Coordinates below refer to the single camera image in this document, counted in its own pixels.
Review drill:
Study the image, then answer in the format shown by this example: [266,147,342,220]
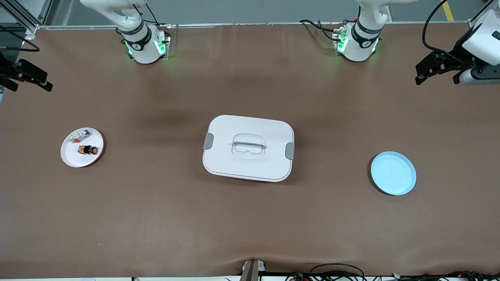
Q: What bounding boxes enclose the white lidded storage box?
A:
[202,115,295,183]

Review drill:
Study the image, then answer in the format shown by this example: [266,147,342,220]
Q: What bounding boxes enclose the pink round plate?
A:
[61,128,104,168]

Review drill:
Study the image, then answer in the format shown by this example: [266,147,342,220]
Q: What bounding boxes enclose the light blue round plate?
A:
[370,151,417,196]

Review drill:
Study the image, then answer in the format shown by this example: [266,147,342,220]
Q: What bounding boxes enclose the brown table cover mat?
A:
[0,23,500,278]

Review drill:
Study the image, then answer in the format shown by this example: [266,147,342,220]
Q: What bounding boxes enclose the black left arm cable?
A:
[422,0,469,63]

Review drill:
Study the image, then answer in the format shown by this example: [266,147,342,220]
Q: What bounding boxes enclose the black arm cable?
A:
[0,25,40,52]
[422,0,469,63]

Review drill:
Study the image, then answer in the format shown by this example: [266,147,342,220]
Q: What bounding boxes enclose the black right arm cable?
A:
[0,25,40,52]

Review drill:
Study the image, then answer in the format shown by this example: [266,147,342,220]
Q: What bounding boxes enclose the aluminium frame profile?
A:
[0,0,53,36]
[471,0,495,28]

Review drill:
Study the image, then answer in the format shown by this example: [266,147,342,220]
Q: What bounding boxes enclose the black left base cable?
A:
[300,20,344,41]

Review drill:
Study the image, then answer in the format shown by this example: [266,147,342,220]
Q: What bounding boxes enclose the black base cable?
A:
[300,20,344,41]
[133,4,172,30]

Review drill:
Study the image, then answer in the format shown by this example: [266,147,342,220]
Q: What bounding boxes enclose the black right base cable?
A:
[133,4,172,30]

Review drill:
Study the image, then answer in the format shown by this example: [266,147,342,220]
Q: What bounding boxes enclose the black cable bundle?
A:
[367,271,500,281]

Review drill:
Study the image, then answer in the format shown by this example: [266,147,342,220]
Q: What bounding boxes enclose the black looped cable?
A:
[309,263,366,281]

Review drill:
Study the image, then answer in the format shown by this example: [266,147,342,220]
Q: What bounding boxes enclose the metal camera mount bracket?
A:
[239,259,267,281]

